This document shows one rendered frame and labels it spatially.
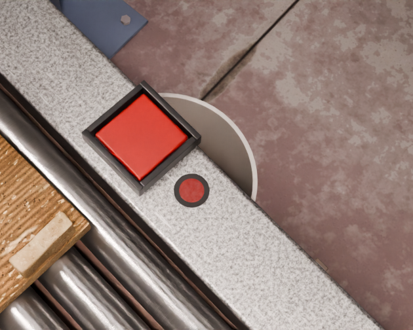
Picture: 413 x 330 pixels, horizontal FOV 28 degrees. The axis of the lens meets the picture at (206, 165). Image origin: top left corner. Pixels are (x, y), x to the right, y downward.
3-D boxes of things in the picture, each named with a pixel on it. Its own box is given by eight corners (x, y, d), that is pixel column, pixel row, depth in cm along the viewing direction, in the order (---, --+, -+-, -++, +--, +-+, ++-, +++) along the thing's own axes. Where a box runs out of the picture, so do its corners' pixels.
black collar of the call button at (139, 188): (144, 87, 76) (143, 78, 75) (201, 143, 75) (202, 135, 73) (82, 139, 74) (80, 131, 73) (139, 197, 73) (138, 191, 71)
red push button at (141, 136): (143, 98, 76) (143, 91, 75) (189, 142, 75) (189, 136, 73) (95, 139, 74) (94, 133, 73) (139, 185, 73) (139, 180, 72)
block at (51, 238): (65, 218, 70) (61, 208, 67) (79, 232, 69) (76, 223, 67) (12, 266, 68) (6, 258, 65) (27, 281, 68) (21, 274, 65)
